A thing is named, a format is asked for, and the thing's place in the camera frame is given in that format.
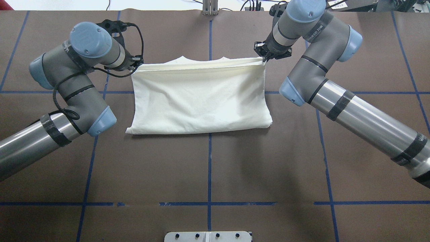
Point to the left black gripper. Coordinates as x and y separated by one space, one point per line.
130 62

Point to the white long-sleeve t-shirt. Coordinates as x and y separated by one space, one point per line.
185 96

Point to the aluminium frame post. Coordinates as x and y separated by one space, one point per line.
210 7

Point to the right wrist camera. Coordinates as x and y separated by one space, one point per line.
278 9

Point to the black power adapter box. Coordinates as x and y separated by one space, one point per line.
349 5

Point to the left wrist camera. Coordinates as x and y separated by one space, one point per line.
114 27

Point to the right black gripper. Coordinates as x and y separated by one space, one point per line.
269 48

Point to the white mounting column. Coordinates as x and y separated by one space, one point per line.
209 236

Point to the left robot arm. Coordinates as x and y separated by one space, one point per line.
80 108

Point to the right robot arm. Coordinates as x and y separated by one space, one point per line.
330 40

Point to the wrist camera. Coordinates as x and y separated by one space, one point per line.
114 27
278 9

